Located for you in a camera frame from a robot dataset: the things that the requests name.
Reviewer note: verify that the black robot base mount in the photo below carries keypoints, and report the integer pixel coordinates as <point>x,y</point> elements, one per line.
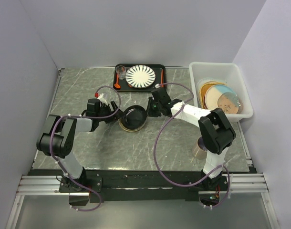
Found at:
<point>126,185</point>

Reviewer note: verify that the orange spoon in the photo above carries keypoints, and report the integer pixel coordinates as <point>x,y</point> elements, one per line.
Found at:
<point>116,84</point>

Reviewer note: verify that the beige rimmed bottom bowl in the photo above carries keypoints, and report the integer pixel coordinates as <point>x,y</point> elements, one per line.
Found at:
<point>135,129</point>

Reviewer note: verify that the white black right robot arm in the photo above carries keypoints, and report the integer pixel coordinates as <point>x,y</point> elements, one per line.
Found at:
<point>216,130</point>

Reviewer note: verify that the orange fork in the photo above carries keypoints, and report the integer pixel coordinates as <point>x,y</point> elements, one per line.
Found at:
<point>162,77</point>

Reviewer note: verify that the black glossy bowl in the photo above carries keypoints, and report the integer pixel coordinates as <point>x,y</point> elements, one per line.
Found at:
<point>135,116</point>

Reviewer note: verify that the blue grey plate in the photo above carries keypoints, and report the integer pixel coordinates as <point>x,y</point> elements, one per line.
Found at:
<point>213,94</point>

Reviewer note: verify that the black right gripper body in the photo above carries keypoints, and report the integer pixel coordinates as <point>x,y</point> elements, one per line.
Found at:
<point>155,111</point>

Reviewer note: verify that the black serving tray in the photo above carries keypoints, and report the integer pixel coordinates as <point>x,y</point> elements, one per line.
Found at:
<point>125,87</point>

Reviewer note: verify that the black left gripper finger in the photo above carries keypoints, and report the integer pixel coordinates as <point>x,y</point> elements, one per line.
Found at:
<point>119,116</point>
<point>114,106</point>

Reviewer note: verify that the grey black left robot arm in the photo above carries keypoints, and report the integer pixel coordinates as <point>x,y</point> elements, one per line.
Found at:
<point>58,133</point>

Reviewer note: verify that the pink beige mug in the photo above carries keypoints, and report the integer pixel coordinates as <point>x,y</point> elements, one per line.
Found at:
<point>199,151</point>

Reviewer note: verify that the white plastic bin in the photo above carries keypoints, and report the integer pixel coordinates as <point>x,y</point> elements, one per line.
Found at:
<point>228,72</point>

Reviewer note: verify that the clear drinking glass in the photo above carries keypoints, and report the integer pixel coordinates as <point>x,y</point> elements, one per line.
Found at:
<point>121,72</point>

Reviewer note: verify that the orange woven pattern plate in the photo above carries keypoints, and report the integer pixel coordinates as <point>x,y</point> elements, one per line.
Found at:
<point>203,89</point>

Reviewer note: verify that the dark metallic bowl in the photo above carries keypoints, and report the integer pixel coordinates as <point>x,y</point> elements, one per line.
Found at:
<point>230,103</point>

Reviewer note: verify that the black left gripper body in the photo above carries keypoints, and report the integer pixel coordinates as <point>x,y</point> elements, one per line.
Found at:
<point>104,109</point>

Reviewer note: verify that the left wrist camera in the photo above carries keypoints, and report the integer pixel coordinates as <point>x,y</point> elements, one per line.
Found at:
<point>102,97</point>

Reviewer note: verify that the striped white blue plate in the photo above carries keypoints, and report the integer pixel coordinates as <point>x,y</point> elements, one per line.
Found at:
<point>140,76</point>

